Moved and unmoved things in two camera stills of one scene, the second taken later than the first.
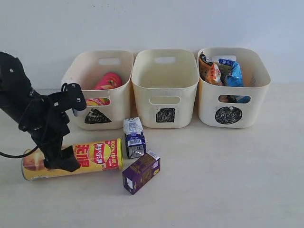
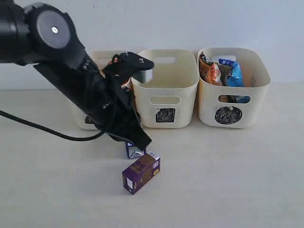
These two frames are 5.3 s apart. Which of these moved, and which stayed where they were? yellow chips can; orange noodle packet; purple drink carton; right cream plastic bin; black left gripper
Moved: yellow chips can; black left gripper
Stayed: right cream plastic bin; purple drink carton; orange noodle packet
